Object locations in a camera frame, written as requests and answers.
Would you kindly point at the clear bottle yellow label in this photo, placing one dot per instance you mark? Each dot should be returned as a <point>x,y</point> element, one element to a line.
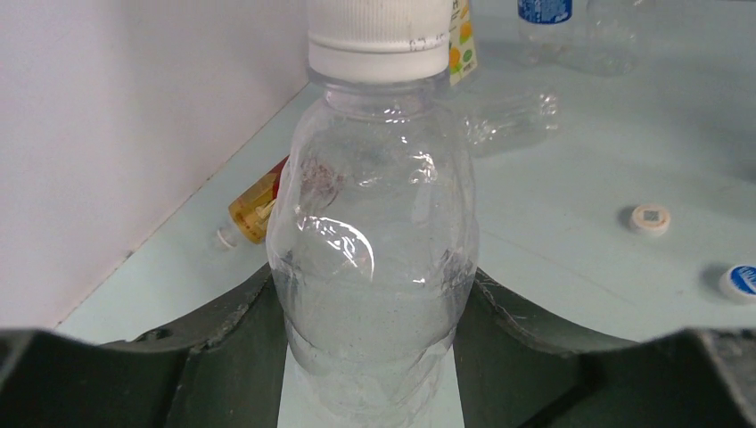
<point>463,58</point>

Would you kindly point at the clear crushed plastic bottle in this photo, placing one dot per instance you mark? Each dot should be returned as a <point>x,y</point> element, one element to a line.
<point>373,246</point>

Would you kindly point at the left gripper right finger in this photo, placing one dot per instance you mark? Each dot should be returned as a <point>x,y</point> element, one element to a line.
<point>519,365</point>

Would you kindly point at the blue white bottle cap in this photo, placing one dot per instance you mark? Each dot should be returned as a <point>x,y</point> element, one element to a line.
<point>378,41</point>

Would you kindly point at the blue label water bottle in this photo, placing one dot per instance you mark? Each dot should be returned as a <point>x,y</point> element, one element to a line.
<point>545,28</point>

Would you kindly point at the orange red label bottle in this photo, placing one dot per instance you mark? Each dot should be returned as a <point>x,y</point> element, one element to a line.
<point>249,213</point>

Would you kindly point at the clear bottle white cap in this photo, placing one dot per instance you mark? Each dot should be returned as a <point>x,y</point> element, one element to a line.
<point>615,38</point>

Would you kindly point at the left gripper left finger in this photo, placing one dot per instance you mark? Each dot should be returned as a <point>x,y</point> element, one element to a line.
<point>221,365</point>

